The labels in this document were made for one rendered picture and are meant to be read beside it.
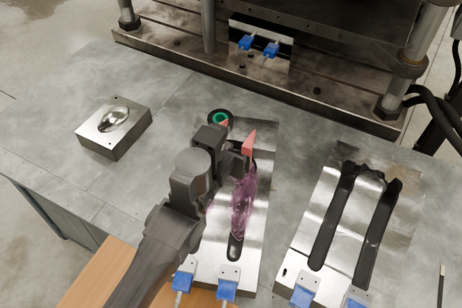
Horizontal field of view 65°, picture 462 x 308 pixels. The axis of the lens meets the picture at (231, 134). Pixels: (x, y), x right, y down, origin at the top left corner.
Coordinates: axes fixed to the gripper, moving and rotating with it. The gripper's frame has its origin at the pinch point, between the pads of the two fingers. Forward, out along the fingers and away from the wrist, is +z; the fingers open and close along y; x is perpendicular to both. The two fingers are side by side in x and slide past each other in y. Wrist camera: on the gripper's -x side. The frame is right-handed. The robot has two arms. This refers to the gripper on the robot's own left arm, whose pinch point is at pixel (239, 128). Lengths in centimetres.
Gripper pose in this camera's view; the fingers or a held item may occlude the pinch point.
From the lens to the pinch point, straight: 73.7
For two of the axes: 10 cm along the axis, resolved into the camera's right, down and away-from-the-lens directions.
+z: 4.4, -6.7, 5.9
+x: -0.1, 6.6, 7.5
